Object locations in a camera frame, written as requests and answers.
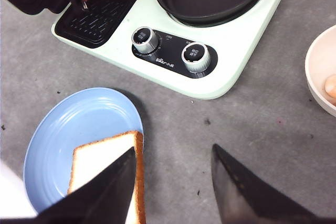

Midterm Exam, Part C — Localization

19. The left silver control knob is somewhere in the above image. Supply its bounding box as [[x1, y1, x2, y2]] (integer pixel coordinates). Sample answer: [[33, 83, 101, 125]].
[[131, 27, 159, 54]]

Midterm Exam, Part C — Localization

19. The white bread slice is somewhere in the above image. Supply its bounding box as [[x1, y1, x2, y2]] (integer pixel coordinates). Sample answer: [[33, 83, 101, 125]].
[[67, 131, 146, 223]]

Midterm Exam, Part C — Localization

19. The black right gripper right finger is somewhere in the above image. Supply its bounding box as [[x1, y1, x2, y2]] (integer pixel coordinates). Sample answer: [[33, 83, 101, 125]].
[[211, 144, 335, 223]]

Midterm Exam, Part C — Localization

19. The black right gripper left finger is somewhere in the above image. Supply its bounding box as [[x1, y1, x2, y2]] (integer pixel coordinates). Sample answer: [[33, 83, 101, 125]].
[[1, 148, 136, 223]]

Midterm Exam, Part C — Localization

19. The right silver control knob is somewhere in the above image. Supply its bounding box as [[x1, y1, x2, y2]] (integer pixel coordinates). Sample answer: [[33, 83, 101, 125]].
[[181, 42, 211, 73]]

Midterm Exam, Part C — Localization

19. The silver control knob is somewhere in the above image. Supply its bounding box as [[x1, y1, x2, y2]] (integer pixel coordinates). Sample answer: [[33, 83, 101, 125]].
[[131, 27, 159, 54], [181, 42, 211, 73]]

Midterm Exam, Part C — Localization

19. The mint green breakfast maker base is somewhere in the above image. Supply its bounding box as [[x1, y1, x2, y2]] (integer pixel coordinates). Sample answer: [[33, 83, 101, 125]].
[[52, 0, 281, 100]]

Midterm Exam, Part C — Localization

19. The beige ribbed bowl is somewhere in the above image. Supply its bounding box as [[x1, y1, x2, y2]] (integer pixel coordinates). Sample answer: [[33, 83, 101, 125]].
[[304, 26, 335, 116]]

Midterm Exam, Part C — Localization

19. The pink shrimp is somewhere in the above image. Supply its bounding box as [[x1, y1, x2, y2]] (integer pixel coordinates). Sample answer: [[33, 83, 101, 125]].
[[324, 74, 336, 98]]

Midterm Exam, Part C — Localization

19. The blue plastic plate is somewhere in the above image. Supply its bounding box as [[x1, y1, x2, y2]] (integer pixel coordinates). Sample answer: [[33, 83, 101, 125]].
[[23, 87, 143, 213]]

